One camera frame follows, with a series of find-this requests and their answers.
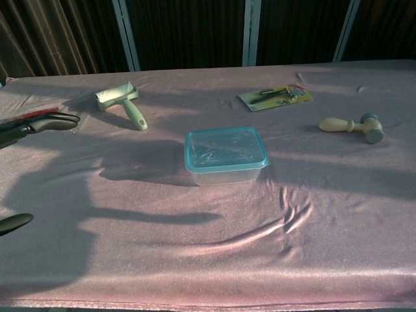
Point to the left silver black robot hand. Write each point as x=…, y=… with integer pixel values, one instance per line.
x=48, y=121

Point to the blue rimmed clear container lid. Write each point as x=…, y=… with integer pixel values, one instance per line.
x=224, y=148

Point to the clear plastic container base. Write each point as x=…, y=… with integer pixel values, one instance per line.
x=227, y=178

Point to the red flat rectangular plate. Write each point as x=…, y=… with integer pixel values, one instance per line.
x=39, y=112

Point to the green lint roller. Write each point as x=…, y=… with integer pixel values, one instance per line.
x=131, y=109

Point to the brown pleated curtain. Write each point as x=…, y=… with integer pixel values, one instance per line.
x=48, y=35

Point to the yellow blister pack with tools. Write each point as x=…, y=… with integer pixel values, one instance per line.
x=276, y=97

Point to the light blue metal post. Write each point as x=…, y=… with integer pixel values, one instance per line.
x=125, y=32
x=251, y=32
x=347, y=31

